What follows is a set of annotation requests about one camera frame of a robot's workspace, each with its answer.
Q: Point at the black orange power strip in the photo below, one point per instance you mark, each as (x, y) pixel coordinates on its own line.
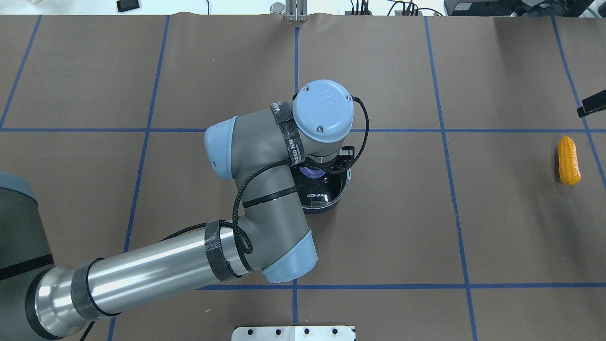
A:
(402, 8)

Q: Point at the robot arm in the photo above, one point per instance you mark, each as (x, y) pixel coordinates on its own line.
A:
(267, 231)

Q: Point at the aluminium frame post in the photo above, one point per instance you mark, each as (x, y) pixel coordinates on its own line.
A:
(293, 10)

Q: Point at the yellow corn cob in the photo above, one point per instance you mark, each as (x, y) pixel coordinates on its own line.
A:
(568, 167)

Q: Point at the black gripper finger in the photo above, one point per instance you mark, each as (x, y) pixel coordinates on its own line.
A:
(592, 104)

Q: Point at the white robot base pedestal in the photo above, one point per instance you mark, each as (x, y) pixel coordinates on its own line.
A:
(295, 333)

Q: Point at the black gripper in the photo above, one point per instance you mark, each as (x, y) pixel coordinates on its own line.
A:
(316, 178)

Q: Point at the black laptop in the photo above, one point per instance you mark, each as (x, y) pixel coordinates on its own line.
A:
(516, 8)

